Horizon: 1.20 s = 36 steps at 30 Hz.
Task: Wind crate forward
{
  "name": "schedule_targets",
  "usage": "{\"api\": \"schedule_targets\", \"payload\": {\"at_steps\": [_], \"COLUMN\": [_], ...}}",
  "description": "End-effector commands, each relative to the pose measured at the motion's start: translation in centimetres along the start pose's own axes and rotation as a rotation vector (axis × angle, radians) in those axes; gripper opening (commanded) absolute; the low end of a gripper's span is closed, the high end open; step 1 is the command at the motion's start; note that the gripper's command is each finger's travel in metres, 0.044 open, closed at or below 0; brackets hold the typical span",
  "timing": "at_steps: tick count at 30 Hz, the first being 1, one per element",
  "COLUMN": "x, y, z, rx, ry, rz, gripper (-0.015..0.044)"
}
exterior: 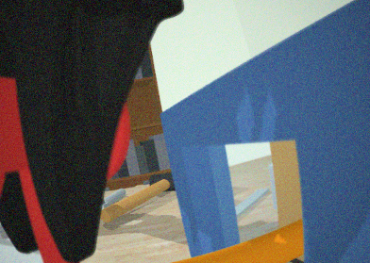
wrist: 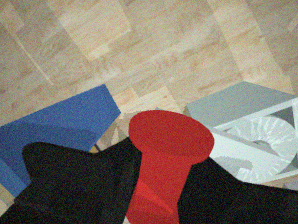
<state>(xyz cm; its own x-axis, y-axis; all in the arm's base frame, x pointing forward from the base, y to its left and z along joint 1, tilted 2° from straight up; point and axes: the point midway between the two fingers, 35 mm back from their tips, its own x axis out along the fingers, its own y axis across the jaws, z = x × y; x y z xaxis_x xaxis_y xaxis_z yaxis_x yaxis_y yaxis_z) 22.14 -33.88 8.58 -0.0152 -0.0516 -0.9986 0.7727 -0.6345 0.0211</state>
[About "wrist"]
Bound blue rectangular frame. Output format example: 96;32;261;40
0;84;121;198

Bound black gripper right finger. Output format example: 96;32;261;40
177;156;298;224

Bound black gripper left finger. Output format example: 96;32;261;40
22;136;142;224

